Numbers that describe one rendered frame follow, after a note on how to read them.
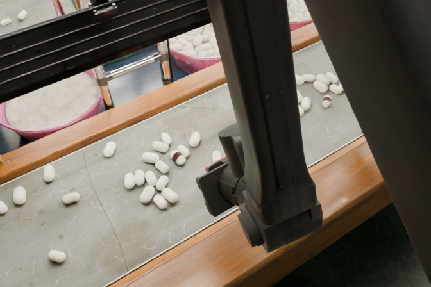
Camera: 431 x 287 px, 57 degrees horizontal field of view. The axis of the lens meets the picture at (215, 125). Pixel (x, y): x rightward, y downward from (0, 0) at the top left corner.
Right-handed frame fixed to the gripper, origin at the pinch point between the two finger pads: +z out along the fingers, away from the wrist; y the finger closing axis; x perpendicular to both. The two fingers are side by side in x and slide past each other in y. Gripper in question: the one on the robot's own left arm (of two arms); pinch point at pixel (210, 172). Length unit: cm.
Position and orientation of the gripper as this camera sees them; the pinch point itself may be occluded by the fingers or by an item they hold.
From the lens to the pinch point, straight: 68.3
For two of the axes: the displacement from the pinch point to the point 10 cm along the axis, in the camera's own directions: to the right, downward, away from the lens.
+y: -8.4, 4.2, -3.6
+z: -4.2, -0.7, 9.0
